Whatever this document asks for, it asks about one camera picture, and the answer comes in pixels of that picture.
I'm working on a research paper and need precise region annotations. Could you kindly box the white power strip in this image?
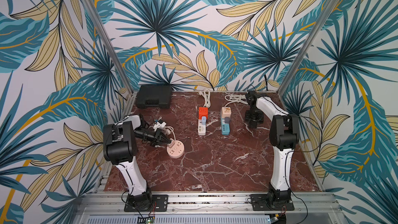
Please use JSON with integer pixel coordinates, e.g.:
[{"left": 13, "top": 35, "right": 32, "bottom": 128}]
[{"left": 198, "top": 116, "right": 207, "bottom": 136}]

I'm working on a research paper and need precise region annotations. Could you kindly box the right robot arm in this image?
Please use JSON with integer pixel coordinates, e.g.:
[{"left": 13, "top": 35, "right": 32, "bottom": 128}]
[{"left": 245, "top": 90, "right": 300, "bottom": 211}]

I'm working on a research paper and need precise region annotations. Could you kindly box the red plug adapter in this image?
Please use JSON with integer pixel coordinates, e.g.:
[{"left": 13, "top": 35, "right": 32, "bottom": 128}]
[{"left": 198, "top": 107, "right": 208, "bottom": 120}]

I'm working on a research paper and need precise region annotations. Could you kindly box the black plastic case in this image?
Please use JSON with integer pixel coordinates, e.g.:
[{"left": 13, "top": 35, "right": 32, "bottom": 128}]
[{"left": 135, "top": 85, "right": 172, "bottom": 109}]

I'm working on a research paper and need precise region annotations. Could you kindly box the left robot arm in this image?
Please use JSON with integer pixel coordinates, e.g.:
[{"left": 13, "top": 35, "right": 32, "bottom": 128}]
[{"left": 103, "top": 114, "right": 175, "bottom": 212}]

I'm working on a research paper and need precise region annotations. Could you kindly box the teal power strip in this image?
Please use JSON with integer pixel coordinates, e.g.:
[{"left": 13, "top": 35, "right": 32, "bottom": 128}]
[{"left": 221, "top": 118, "right": 230, "bottom": 135}]

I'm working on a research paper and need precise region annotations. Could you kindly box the white strip coiled cable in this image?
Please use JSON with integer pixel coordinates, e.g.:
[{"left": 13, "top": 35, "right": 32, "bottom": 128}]
[{"left": 198, "top": 88, "right": 212, "bottom": 108}]

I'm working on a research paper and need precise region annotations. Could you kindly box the pink plug adapter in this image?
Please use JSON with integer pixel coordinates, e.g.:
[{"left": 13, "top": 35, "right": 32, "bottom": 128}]
[{"left": 167, "top": 139, "right": 175, "bottom": 148}]

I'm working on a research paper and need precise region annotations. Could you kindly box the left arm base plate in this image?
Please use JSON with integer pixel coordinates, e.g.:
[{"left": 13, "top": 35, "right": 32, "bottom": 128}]
[{"left": 124, "top": 195, "right": 169, "bottom": 213}]

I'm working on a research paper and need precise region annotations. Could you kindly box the round pink power socket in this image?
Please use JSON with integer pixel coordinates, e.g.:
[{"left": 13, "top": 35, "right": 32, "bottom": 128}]
[{"left": 166, "top": 140, "right": 184, "bottom": 159}]

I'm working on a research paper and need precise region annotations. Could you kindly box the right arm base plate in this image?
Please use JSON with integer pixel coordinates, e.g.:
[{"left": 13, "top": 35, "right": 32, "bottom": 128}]
[{"left": 248, "top": 194, "right": 295, "bottom": 212}]

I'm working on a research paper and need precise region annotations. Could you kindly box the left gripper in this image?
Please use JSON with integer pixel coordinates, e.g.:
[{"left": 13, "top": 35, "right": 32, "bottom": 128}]
[{"left": 134, "top": 128, "right": 171, "bottom": 147}]

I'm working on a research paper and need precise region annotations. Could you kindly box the teal strip coiled cable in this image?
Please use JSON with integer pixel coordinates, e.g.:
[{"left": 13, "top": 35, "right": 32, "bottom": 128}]
[{"left": 223, "top": 93, "right": 249, "bottom": 108}]

